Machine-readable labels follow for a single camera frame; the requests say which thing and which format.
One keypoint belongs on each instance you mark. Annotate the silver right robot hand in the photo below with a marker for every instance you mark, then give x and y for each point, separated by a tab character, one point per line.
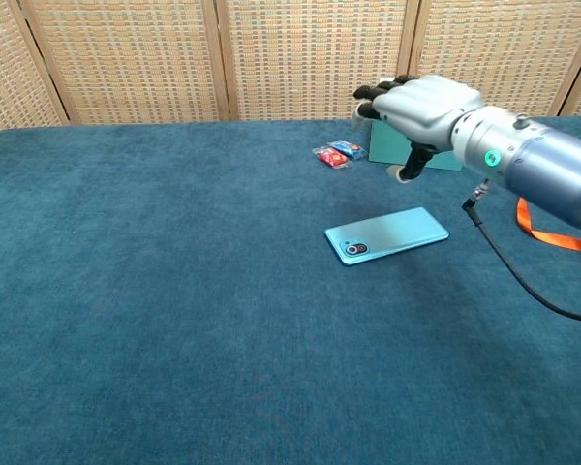
423	111

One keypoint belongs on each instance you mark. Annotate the blue smartphone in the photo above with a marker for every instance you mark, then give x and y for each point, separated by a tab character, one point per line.
387	235

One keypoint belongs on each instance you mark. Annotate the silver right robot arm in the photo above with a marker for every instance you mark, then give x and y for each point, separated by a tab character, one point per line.
528	162

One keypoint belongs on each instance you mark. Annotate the teal speaker box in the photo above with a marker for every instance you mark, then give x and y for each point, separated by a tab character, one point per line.
387	147

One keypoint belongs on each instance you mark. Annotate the blue candy packet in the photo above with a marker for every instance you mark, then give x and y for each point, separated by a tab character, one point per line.
347	148

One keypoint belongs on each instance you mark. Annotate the red candy packet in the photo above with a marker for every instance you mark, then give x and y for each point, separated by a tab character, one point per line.
331	157

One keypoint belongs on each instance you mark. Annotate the woven folding screen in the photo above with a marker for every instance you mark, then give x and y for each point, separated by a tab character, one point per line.
281	58

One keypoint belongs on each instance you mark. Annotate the blue table cloth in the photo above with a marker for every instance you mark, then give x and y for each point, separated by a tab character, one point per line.
174	300

